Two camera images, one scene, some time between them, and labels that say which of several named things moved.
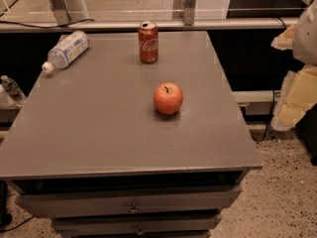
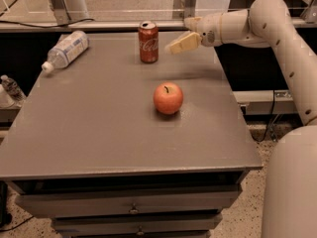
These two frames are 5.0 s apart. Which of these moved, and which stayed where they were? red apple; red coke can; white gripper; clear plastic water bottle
Moved: white gripper
Stayed: red coke can; red apple; clear plastic water bottle
